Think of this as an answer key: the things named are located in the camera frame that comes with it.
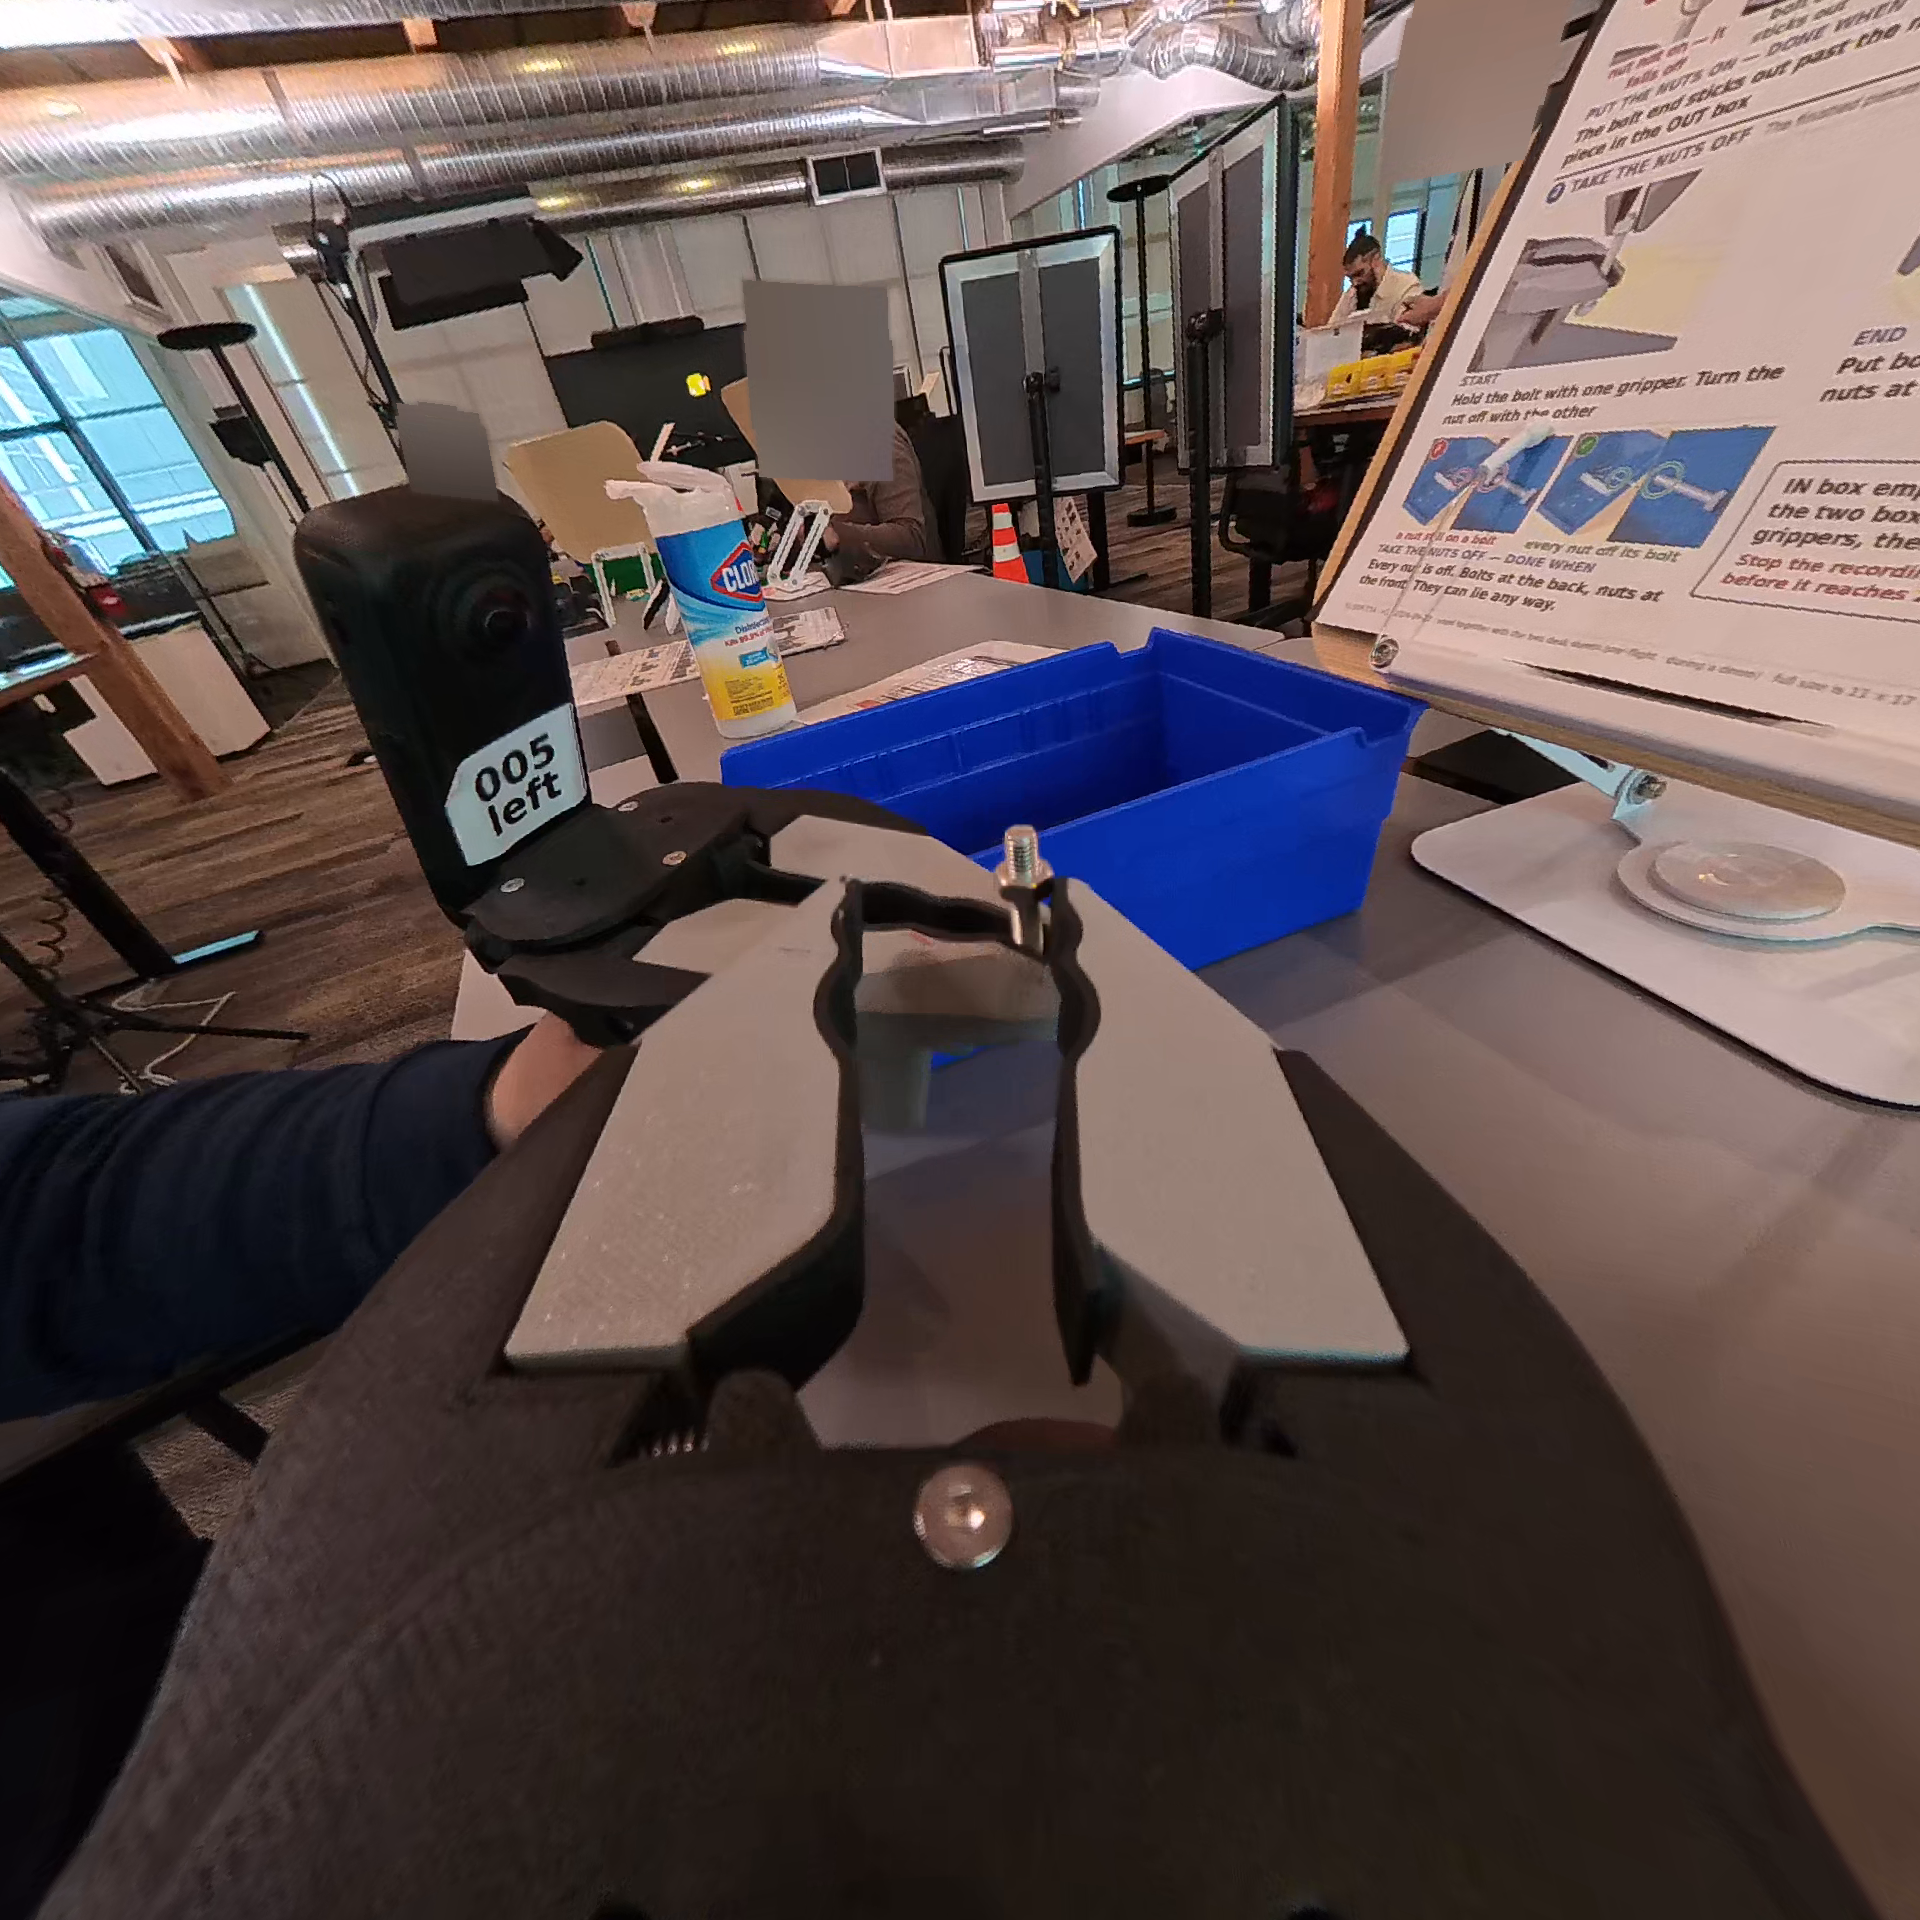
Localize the wooden display board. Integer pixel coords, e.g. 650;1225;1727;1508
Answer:
1315;0;1920;847

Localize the large window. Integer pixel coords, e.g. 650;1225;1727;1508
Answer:
0;292;241;599

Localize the black office chair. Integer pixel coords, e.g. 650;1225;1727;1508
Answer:
1217;467;1352;627

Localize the silver ventilation duct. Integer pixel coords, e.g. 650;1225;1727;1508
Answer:
21;132;1036;250
0;18;1112;183

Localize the printed instruction sheet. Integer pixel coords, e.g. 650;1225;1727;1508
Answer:
1342;0;1920;754

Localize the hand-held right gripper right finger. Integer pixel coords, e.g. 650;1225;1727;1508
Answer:
1044;874;1413;1410

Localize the black studio light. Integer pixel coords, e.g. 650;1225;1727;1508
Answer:
282;177;586;332

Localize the blue plastic bin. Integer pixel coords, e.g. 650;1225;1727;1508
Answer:
718;627;1426;1074

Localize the person's left forearm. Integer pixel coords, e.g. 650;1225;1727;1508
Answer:
0;1035;522;1420

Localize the tan board on white stand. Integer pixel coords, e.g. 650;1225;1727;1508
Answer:
500;420;664;620

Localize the white cabinet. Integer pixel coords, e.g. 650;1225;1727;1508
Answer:
70;615;274;786

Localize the person's left hand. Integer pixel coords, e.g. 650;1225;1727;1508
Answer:
487;1016;611;1149

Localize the wooden support post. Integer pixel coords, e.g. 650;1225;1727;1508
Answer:
0;478;233;800
1304;0;1374;322

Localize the disinfectant wipes canister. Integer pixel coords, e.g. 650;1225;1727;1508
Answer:
604;467;796;740

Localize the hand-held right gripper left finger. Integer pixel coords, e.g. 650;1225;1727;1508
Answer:
500;874;871;1390

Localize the black display screen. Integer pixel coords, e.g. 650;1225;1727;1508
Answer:
538;322;749;435

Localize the white framed grey panel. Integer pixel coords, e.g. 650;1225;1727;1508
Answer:
937;225;1127;591
1165;98;1299;474

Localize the wooden standing desk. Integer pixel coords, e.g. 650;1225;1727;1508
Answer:
0;649;266;976

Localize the black patterned printed sheet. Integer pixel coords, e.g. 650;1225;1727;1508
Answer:
577;646;702;709

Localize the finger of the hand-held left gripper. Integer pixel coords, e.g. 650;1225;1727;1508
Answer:
765;816;1001;903
629;889;1058;1128

